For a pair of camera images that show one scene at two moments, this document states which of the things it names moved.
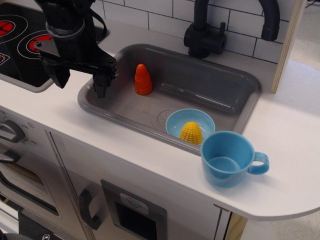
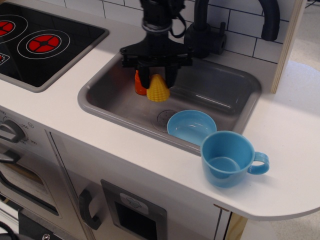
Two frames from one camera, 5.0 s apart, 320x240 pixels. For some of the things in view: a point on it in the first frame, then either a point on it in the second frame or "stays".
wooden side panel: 289,43 stays
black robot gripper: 70,45 to 157,51
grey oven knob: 10,132 stays
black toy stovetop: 21,27 stays
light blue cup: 227,156 stays
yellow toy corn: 191,132 to 158,90
